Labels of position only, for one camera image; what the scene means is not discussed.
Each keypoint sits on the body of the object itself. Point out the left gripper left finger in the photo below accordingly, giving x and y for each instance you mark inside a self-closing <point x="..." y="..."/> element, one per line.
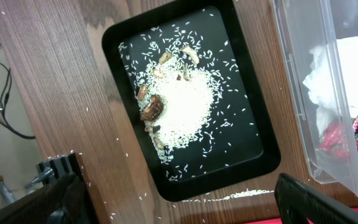
<point x="59" y="202"/>

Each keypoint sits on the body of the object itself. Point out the red snack wrapper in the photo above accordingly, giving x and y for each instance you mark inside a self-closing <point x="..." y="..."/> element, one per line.
<point x="332" y="142"/>

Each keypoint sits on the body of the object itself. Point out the black plastic tray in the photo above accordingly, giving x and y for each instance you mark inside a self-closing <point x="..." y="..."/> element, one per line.
<point x="244" y="145"/>

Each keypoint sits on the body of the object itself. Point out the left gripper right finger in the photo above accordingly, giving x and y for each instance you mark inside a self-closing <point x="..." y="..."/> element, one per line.
<point x="299" y="203"/>

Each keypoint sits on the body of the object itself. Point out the clear plastic waste bin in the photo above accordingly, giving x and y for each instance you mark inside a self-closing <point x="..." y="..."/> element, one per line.
<point x="319" y="41"/>

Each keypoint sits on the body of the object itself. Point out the white napkin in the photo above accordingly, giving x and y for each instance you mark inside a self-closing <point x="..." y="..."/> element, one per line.
<point x="320" y="85"/>

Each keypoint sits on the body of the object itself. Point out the food scraps on plate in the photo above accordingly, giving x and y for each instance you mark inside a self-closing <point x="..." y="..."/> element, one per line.
<point x="181" y="69"/>

